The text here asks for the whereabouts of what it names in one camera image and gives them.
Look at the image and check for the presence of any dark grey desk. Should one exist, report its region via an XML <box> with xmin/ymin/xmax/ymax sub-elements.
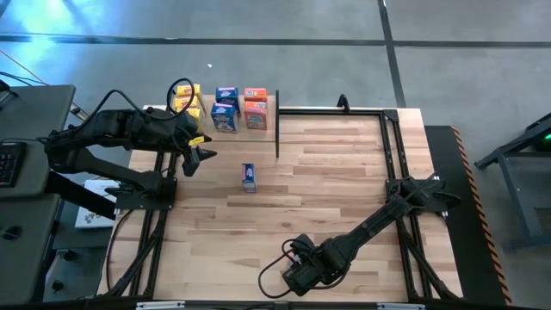
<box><xmin>0</xmin><ymin>84</ymin><xmax>77</xmax><ymax>199</ymax></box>
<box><xmin>0</xmin><ymin>193</ymin><xmax>62</xmax><ymax>306</ymax></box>

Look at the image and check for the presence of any black keyboard with purple keys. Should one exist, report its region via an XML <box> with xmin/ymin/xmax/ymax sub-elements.
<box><xmin>0</xmin><ymin>140</ymin><xmax>28</xmax><ymax>189</ymax></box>

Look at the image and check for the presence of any yellow cable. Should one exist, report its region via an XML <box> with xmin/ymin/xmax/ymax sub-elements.
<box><xmin>0</xmin><ymin>47</ymin><xmax>117</xmax><ymax>139</ymax></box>

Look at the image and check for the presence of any black mat with hazard stripe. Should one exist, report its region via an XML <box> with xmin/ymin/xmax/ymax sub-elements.
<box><xmin>424</xmin><ymin>124</ymin><xmax>514</xmax><ymax>307</ymax></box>

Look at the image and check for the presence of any grey metal stand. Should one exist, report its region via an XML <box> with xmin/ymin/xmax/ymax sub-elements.
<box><xmin>474</xmin><ymin>112</ymin><xmax>551</xmax><ymax>253</ymax></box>

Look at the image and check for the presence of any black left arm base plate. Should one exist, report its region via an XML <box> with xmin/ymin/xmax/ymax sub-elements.
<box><xmin>114</xmin><ymin>176</ymin><xmax>178</xmax><ymax>212</ymax></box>

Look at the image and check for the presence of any orange Mini Wheats cereal box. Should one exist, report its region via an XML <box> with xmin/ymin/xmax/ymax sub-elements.
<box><xmin>244</xmin><ymin>101</ymin><xmax>269</xmax><ymax>131</ymax></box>
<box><xmin>244</xmin><ymin>87</ymin><xmax>269</xmax><ymax>103</ymax></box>

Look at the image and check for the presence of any blue Frosted Flakes cereal box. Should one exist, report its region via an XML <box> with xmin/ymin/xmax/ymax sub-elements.
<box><xmin>214</xmin><ymin>86</ymin><xmax>240</xmax><ymax>114</ymax></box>
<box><xmin>241</xmin><ymin>162</ymin><xmax>258</xmax><ymax>194</ymax></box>
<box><xmin>209</xmin><ymin>102</ymin><xmax>239</xmax><ymax>134</ymax></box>

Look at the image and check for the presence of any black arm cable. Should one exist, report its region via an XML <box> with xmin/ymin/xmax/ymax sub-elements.
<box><xmin>38</xmin><ymin>77</ymin><xmax>197</xmax><ymax>143</ymax></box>
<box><xmin>257</xmin><ymin>239</ymin><xmax>345</xmax><ymax>301</ymax></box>

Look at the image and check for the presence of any black metal rig frame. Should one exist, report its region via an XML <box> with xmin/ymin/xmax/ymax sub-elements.
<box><xmin>96</xmin><ymin>93</ymin><xmax>464</xmax><ymax>310</ymax></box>

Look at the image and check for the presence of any white printed sheet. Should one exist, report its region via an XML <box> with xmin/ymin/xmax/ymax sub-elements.
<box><xmin>74</xmin><ymin>178</ymin><xmax>118</xmax><ymax>229</ymax></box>

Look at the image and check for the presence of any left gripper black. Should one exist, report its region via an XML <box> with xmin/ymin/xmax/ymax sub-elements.
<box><xmin>165</xmin><ymin>114</ymin><xmax>218</xmax><ymax>177</ymax></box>

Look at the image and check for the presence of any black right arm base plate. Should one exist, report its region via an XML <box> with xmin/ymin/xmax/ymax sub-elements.
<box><xmin>385</xmin><ymin>174</ymin><xmax>462</xmax><ymax>215</ymax></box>

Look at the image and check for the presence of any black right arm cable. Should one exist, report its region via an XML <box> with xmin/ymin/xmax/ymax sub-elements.
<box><xmin>257</xmin><ymin>239</ymin><xmax>345</xmax><ymax>301</ymax></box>

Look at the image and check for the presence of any white bracket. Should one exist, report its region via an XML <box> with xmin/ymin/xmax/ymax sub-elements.
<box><xmin>377</xmin><ymin>302</ymin><xmax>426</xmax><ymax>310</ymax></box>
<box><xmin>136</xmin><ymin>301</ymin><xmax>186</xmax><ymax>310</ymax></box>

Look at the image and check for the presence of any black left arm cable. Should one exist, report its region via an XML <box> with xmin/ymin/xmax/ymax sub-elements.
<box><xmin>38</xmin><ymin>77</ymin><xmax>197</xmax><ymax>143</ymax></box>

